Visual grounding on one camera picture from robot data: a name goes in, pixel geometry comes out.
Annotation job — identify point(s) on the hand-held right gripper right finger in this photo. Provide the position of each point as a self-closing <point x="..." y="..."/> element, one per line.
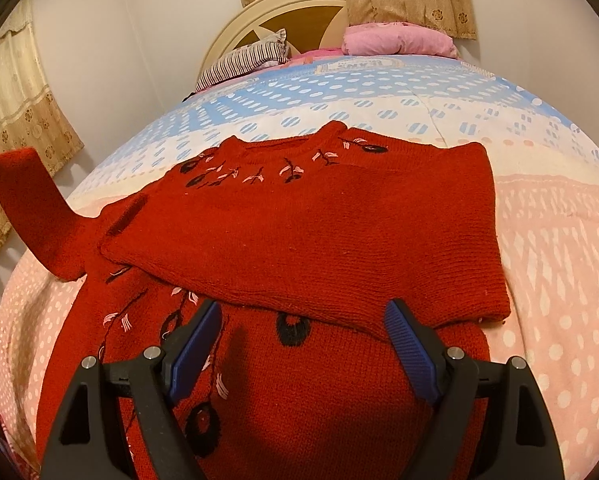
<point x="410" y="347"/>

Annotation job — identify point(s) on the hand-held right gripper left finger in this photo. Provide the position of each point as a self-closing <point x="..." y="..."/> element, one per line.
<point x="195" y="347"/>

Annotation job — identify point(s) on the red knit embroidered sweater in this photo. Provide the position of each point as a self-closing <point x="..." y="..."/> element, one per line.
<point x="304" y="220"/>

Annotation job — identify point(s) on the dotted pink and blue blanket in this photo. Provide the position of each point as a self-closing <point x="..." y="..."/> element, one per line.
<point x="554" y="260"/>

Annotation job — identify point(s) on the striped pillow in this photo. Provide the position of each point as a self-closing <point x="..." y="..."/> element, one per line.
<point x="239" y="62"/>

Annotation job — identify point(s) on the pink pillow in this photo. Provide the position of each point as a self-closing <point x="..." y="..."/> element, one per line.
<point x="394" y="40"/>

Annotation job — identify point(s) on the pink cloth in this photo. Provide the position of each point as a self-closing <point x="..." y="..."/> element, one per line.
<point x="317" y="54"/>

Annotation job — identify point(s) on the cream wooden bed headboard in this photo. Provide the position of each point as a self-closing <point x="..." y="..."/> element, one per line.
<point x="259" y="15"/>

